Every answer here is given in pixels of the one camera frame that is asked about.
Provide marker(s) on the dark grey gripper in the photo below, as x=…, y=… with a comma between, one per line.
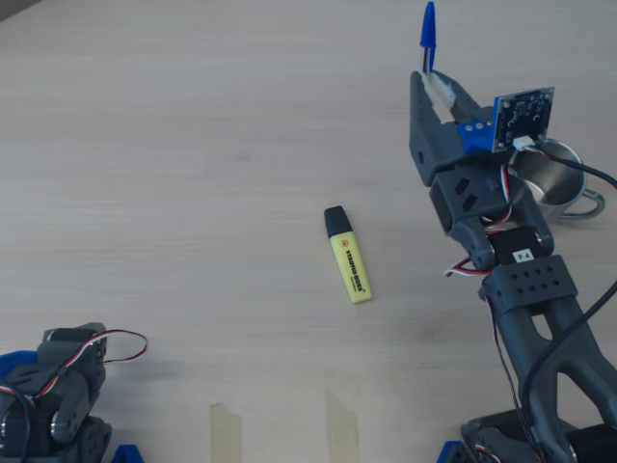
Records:
x=426, y=147

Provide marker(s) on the blue ballpoint pen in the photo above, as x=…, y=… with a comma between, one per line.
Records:
x=428, y=29

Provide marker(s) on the silver steel cup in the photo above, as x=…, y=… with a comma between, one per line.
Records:
x=554, y=183

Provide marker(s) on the yellow highlighter black cap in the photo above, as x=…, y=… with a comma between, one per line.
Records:
x=349, y=265

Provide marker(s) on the beige masking tape strip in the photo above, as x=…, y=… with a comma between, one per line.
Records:
x=225, y=434
x=342, y=429

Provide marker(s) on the blue printed base piece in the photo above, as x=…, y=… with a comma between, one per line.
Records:
x=127, y=455
x=449, y=454

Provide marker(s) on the blue printed camera mount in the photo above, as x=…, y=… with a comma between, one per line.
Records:
x=474, y=135

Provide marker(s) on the bare camera circuit board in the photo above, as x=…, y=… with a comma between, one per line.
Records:
x=525, y=118

